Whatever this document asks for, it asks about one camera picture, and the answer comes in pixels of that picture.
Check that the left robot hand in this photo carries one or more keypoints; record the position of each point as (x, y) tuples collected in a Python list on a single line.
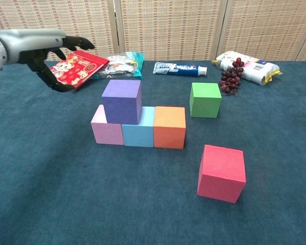
[(33, 42)]

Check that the purple foam cube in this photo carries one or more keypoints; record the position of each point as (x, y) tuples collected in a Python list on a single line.
[(121, 104)]

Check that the pink foam cube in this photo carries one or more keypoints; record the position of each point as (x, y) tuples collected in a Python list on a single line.
[(105, 132)]

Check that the green foam cube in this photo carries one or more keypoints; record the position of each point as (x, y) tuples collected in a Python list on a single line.
[(205, 102)]

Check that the orange foam cube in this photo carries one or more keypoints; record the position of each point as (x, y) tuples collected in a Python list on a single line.
[(169, 130)]

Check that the red foam cube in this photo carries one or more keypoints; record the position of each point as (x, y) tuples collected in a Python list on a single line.
[(222, 173)]

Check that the red snack packet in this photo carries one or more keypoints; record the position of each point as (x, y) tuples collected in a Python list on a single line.
[(84, 67)]

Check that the white yellow snack bag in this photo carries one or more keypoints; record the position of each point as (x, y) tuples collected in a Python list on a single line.
[(255, 67)]

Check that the clear teal snack bag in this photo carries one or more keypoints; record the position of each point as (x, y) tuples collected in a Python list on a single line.
[(122, 66)]

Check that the dark red grape bunch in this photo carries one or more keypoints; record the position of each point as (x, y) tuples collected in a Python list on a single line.
[(230, 79)]

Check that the white blue toothpaste tube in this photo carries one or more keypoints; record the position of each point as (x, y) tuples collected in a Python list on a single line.
[(178, 69)]

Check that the light blue foam cube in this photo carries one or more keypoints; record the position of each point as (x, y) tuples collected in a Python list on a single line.
[(139, 135)]

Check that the dark teal table mat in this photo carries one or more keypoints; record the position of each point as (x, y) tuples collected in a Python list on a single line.
[(117, 199)]

